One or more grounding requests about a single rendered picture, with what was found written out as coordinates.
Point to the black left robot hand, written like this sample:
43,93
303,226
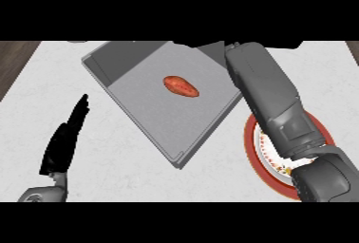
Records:
61,148

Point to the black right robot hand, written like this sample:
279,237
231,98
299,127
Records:
198,43

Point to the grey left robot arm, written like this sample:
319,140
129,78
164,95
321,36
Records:
46,193

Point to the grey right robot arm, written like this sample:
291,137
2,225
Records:
275,107

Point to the orange sweet potato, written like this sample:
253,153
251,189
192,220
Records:
180,86

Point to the grey open box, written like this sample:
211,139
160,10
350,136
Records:
173,104

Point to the red-rimmed white plate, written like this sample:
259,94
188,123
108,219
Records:
253,152

